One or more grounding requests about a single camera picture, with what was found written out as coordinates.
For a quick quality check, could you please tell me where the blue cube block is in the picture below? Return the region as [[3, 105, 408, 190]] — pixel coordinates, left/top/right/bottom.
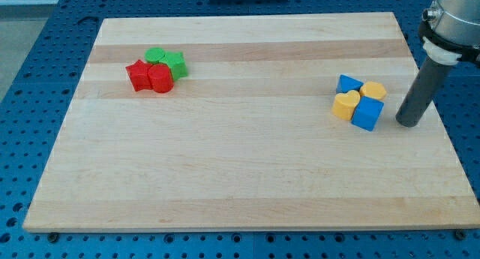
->
[[351, 96, 384, 131]]

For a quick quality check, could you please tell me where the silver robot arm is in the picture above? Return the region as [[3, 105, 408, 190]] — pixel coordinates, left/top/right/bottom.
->
[[418, 0, 479, 66]]

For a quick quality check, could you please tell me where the wooden board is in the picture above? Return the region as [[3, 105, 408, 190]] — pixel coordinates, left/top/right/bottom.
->
[[23, 12, 479, 233]]

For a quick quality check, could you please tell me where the red cylinder block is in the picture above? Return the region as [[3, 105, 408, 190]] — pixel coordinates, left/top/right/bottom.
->
[[148, 64, 174, 93]]

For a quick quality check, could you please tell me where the green star block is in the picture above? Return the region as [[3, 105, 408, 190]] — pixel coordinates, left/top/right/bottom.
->
[[160, 52, 188, 82]]

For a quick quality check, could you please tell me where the yellow heart block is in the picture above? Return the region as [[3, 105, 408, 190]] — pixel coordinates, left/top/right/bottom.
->
[[331, 90, 361, 121]]

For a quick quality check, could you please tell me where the green cylinder block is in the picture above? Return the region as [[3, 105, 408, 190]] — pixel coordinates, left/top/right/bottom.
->
[[144, 47, 166, 64]]

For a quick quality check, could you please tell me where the blue triangle block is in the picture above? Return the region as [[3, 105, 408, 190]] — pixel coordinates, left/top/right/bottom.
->
[[336, 74, 364, 93]]

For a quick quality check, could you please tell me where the red star block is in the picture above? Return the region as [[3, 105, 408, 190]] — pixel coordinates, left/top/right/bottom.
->
[[125, 59, 152, 92]]

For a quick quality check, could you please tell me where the yellow hexagon block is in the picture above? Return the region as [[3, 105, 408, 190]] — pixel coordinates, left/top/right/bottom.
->
[[359, 81, 387, 101]]

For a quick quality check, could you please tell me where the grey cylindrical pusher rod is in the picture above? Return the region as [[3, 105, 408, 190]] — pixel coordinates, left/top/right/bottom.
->
[[395, 56, 453, 128]]

